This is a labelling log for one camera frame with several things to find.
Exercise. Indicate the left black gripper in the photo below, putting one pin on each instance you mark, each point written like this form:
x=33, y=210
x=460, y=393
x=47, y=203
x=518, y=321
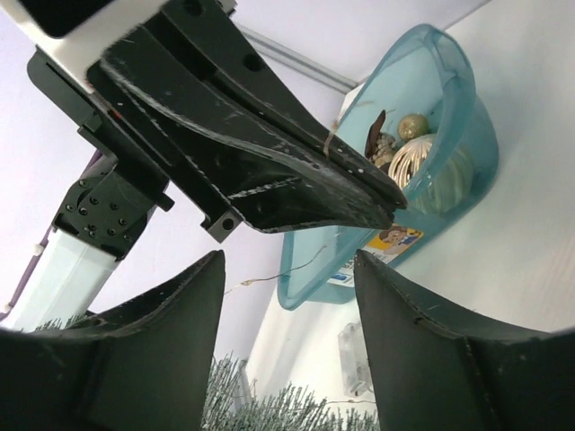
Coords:
x=114, y=199

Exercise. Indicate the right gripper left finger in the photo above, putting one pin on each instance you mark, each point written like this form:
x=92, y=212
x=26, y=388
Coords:
x=40, y=380

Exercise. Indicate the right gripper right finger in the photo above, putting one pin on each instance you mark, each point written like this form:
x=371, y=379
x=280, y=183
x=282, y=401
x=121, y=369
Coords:
x=436, y=365

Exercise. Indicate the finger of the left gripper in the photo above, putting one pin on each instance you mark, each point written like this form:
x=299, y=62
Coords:
x=218, y=85
x=269, y=196

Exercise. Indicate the small frosted christmas tree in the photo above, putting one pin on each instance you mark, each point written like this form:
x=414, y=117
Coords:
x=269, y=399

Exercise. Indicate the gold mirror ball ornament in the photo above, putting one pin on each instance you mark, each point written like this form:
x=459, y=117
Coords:
x=447, y=190

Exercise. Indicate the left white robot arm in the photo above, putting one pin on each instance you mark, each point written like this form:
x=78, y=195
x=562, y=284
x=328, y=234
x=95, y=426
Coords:
x=66, y=273

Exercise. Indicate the frosted pine cone ornament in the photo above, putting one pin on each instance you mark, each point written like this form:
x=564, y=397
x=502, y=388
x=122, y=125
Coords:
x=384, y=150

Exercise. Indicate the gold glitter ball ornament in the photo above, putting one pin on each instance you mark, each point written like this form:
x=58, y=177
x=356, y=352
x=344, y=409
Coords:
x=412, y=126

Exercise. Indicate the teal plastic bin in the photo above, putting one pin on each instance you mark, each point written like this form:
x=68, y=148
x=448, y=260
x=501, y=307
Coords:
x=426, y=72

